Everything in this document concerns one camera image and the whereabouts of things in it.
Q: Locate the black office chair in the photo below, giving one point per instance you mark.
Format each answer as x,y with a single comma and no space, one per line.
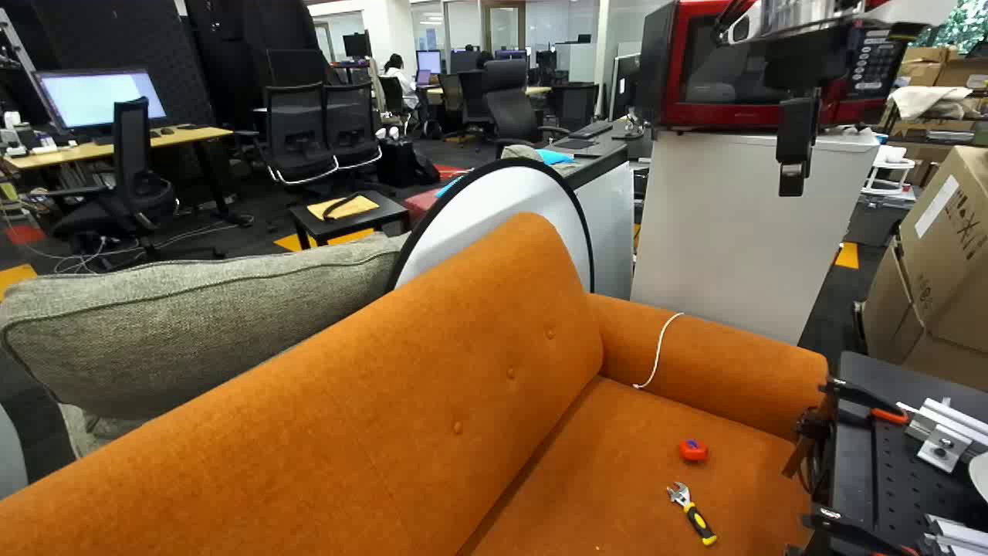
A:
510,113
130,175
353,123
298,126
575,104

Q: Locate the computer monitor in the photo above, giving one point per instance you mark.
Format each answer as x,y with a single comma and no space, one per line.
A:
95,97

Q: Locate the red and black microwave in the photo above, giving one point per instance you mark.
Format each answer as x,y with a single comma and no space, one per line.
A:
669,62

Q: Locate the grey fabric cushion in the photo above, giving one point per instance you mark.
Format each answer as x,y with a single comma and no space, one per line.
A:
156,327

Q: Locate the small black side table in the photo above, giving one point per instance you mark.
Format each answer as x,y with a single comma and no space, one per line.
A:
349,218

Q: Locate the large cardboard shipping box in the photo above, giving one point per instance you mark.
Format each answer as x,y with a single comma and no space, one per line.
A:
946,280

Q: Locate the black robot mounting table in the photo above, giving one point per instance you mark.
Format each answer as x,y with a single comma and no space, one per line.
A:
876,481

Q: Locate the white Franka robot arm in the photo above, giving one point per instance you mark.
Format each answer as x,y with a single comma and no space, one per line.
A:
792,16

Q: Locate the aluminium bracket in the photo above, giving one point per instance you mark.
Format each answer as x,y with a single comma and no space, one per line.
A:
943,433

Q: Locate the seated person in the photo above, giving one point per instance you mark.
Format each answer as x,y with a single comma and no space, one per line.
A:
395,81

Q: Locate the small distant monitor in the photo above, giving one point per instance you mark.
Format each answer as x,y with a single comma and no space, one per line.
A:
427,66

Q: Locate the white desk with black top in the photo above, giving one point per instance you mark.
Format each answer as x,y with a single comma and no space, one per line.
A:
602,203

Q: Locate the white cabinet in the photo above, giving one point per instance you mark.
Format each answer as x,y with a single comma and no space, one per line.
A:
720,235

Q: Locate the orange fabric couch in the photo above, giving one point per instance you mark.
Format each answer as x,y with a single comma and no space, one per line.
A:
411,433

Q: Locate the small red round object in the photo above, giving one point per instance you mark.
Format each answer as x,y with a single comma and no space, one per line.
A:
692,452

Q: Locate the yellow paper sheet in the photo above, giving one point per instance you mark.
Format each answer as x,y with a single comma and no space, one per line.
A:
342,209

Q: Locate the wooden office desk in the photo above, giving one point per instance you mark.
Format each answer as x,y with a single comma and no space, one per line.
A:
112,143

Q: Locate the stacked cardboard boxes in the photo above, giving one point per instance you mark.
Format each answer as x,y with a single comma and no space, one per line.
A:
943,77

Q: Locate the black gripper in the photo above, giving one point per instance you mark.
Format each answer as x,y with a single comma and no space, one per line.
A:
796,126

